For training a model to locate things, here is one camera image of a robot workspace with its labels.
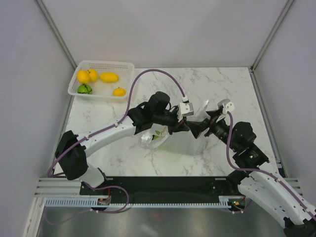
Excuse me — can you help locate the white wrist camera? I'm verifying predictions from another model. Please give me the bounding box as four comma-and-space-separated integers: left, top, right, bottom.
177, 97, 194, 120
217, 99, 235, 115

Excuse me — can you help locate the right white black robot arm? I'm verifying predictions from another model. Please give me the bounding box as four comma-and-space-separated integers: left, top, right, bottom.
185, 111, 316, 237

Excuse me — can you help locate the white lemon-print plastic bag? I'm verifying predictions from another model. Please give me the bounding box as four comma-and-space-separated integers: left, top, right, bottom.
138, 99, 210, 155

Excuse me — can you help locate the white slotted cable duct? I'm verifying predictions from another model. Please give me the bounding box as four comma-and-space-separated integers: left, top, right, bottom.
44, 196, 233, 208

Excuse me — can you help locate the left aluminium frame post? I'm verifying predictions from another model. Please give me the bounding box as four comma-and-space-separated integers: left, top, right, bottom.
34, 0, 77, 70

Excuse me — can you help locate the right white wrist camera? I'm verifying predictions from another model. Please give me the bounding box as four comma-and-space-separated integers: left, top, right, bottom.
217, 99, 235, 115

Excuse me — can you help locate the white plastic fruit basket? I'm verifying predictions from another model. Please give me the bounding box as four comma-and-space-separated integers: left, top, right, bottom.
68, 60, 134, 102

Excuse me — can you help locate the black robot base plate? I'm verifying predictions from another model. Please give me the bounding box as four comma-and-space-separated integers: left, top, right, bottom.
80, 174, 242, 203

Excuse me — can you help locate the right aluminium frame post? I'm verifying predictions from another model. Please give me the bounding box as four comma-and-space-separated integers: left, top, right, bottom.
249, 0, 296, 74

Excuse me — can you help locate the small yellow fake citrus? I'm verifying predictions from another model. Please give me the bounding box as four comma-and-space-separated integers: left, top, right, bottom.
113, 87, 126, 97

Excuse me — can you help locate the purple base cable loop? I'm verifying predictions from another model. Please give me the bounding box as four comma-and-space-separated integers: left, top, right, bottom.
92, 182, 134, 214

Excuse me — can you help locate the green black-striped fake fruit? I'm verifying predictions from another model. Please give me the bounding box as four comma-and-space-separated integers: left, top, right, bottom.
77, 84, 93, 94

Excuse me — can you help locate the aluminium frame post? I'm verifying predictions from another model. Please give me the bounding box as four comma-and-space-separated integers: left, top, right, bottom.
249, 0, 296, 74
34, 0, 77, 70

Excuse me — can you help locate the small yellow fake lemon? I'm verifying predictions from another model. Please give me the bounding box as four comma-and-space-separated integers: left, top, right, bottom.
87, 69, 98, 82

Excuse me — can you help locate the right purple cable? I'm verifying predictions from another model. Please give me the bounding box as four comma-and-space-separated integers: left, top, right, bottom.
226, 111, 316, 222

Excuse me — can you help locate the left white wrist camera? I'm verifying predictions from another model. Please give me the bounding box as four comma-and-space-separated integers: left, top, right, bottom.
177, 97, 194, 120

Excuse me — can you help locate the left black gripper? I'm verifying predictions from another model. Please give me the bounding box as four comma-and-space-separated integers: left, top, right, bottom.
153, 109, 189, 135

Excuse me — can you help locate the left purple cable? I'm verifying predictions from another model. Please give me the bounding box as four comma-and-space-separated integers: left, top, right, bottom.
46, 69, 190, 177

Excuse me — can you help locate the yellow fake mango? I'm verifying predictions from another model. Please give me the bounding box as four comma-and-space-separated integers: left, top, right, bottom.
99, 72, 119, 83

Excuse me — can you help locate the large yellow fake lemon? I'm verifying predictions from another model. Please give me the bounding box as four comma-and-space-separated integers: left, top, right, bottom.
76, 70, 90, 84

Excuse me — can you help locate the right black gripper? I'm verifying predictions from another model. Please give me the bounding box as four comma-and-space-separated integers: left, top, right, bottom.
185, 109, 238, 151

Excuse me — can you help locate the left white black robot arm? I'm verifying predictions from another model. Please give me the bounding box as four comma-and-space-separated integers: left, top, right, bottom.
55, 91, 194, 195

